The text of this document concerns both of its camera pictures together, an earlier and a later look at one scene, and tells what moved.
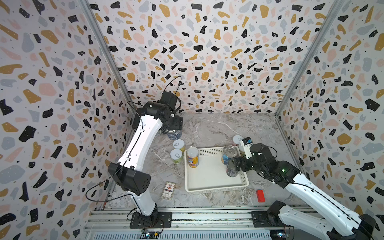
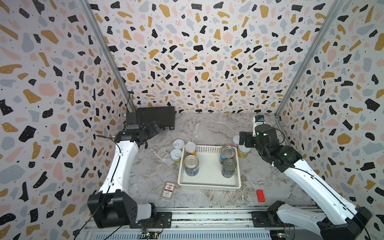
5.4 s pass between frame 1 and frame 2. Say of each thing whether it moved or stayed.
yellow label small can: stayed
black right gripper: moved
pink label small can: stayed
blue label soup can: moved
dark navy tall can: moved
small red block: stayed
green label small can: stayed
